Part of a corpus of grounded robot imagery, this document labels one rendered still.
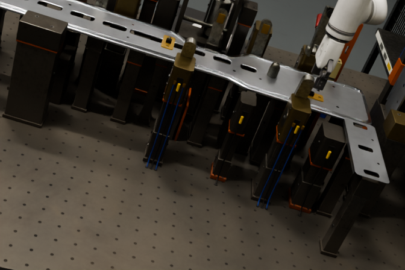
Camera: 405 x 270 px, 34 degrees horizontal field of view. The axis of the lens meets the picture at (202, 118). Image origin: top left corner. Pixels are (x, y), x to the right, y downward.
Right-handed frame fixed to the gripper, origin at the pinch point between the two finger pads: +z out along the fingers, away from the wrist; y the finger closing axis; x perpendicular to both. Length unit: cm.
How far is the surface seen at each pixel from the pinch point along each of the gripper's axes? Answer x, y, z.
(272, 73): -13.0, -3.2, 4.7
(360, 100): 17.8, -6.8, 6.2
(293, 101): -7.8, 16.1, 1.3
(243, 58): -22.2, -10.6, 6.2
